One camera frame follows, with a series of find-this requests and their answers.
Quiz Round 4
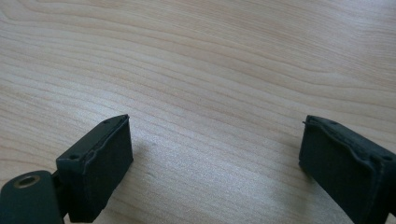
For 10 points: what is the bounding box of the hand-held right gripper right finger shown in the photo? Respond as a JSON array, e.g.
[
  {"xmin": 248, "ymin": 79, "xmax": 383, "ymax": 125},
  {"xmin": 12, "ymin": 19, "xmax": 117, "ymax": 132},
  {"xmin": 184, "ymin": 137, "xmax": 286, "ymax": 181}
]
[{"xmin": 298, "ymin": 114, "xmax": 396, "ymax": 224}]

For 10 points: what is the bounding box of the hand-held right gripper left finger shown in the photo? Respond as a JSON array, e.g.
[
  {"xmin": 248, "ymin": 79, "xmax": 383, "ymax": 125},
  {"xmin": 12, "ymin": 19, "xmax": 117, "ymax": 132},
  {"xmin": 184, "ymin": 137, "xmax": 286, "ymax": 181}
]
[{"xmin": 55, "ymin": 113, "xmax": 134, "ymax": 224}]

